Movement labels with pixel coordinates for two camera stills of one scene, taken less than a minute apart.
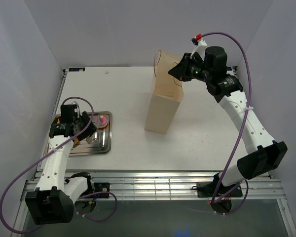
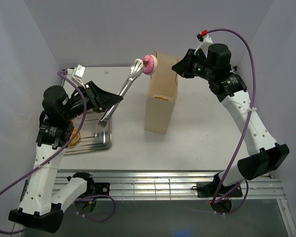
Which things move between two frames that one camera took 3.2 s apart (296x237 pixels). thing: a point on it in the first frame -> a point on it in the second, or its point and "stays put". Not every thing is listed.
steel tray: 102,140 stays put
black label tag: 76,69 stays put
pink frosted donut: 103,121 -> 150,63
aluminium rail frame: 155,185 stays put
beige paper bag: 166,95 stays put
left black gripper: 86,118 -> 102,99
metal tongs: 99,135 -> 137,66
